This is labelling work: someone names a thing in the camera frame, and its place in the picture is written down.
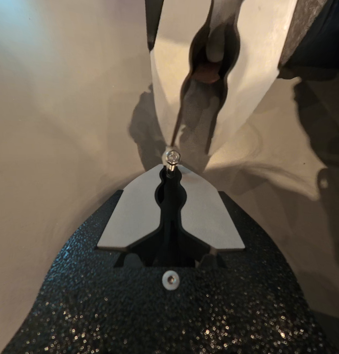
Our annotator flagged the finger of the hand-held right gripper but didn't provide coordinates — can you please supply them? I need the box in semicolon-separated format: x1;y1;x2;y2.
145;0;215;148
205;0;298;172

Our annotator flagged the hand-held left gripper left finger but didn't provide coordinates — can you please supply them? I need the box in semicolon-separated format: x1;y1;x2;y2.
97;163;171;258

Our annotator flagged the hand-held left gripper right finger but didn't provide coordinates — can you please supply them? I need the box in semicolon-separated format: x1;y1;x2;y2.
171;165;246;258

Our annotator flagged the silver socket head bolt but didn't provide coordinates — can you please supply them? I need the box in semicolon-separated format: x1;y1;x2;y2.
162;149;182;179

